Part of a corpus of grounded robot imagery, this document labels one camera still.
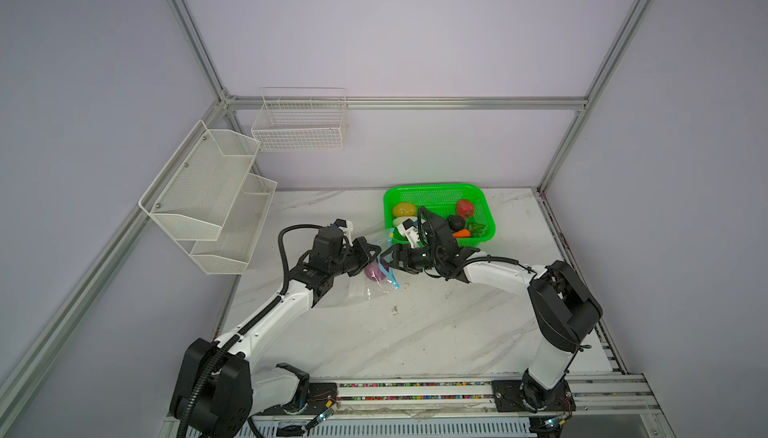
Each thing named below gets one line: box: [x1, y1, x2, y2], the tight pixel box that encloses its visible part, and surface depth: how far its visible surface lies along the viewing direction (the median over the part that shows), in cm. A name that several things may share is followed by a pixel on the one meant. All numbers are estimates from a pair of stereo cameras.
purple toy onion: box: [364, 262, 386, 282], surface depth 83 cm
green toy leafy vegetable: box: [468, 220, 488, 237], surface depth 105 cm
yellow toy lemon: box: [392, 202, 417, 217], surface depth 110 cm
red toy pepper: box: [456, 199, 474, 219], surface depth 110 cm
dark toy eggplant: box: [447, 214, 466, 231], surface depth 106 cm
